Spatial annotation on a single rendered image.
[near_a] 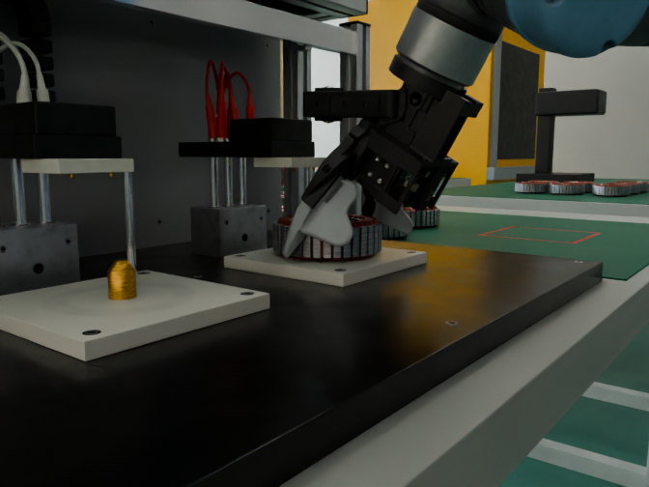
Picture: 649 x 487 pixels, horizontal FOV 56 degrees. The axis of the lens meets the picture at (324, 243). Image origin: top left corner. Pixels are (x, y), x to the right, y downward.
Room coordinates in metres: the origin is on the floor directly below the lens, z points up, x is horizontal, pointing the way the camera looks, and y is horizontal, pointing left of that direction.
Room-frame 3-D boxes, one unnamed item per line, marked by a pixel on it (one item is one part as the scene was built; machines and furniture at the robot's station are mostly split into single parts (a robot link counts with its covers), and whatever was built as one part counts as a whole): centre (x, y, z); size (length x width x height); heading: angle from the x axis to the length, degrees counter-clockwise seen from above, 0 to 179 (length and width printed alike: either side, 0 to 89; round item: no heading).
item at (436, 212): (1.14, -0.16, 0.77); 0.11 x 0.11 x 0.04
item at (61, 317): (0.43, 0.15, 0.78); 0.15 x 0.15 x 0.01; 52
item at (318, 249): (0.62, 0.00, 0.80); 0.11 x 0.11 x 0.04
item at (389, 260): (0.62, 0.00, 0.78); 0.15 x 0.15 x 0.01; 52
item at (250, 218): (0.71, 0.11, 0.80); 0.07 x 0.05 x 0.06; 142
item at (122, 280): (0.43, 0.15, 0.80); 0.02 x 0.02 x 0.03
